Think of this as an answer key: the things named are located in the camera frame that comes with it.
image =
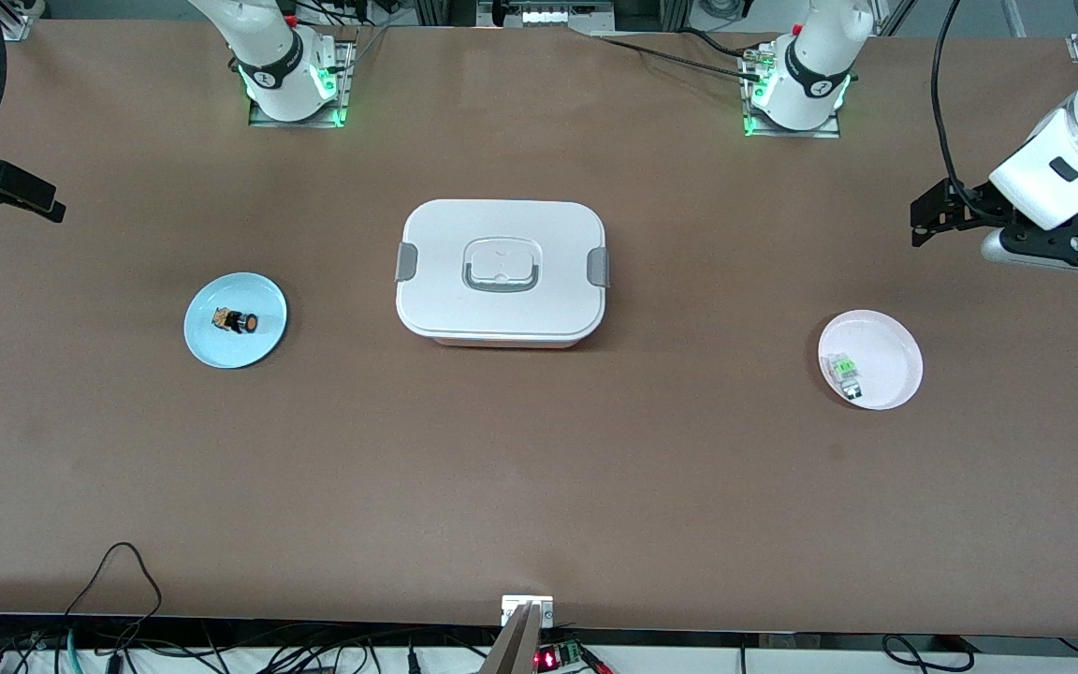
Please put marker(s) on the small black brown object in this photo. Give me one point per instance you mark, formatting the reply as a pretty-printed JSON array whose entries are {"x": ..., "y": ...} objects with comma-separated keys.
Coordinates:
[{"x": 241, "y": 321}]

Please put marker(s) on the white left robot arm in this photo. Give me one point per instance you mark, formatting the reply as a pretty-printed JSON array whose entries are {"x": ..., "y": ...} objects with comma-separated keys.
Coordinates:
[{"x": 815, "y": 56}]

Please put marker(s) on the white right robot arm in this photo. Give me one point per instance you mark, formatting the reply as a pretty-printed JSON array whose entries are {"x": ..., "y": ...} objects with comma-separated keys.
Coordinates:
[{"x": 268, "y": 56}]

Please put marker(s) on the white lidded lunch box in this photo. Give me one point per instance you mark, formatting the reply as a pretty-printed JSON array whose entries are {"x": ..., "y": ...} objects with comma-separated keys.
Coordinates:
[{"x": 502, "y": 225}]

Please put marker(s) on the pale pink round plate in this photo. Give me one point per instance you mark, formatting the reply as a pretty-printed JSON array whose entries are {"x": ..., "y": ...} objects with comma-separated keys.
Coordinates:
[{"x": 887, "y": 356}]

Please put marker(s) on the aluminium corner profile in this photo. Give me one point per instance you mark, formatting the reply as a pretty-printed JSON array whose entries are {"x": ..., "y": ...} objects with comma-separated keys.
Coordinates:
[{"x": 15, "y": 28}]

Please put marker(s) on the light blue round plate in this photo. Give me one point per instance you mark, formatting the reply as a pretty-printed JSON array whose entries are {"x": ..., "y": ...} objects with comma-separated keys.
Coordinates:
[{"x": 221, "y": 348}]

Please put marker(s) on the white lit device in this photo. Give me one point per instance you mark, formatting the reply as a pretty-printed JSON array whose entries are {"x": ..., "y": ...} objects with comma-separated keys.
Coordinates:
[{"x": 548, "y": 16}]

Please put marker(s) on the circuit board with red LED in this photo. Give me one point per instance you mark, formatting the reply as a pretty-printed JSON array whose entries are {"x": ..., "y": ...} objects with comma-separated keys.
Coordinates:
[{"x": 548, "y": 660}]

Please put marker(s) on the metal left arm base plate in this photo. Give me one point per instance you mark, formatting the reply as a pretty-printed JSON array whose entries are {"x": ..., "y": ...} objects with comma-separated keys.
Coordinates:
[{"x": 796, "y": 134}]

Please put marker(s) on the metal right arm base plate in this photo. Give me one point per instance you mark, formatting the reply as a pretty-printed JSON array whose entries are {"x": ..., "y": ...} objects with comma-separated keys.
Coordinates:
[{"x": 348, "y": 84}]

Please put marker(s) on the aluminium frame profile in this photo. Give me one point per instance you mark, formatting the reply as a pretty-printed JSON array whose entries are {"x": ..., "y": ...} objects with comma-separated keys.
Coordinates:
[{"x": 651, "y": 11}]

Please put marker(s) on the small white mounting bracket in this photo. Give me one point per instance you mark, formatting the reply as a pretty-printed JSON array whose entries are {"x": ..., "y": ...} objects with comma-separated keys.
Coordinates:
[{"x": 513, "y": 608}]

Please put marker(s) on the aluminium camera support bar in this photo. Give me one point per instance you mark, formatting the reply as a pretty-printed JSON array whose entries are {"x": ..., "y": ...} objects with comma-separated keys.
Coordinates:
[{"x": 516, "y": 651}]

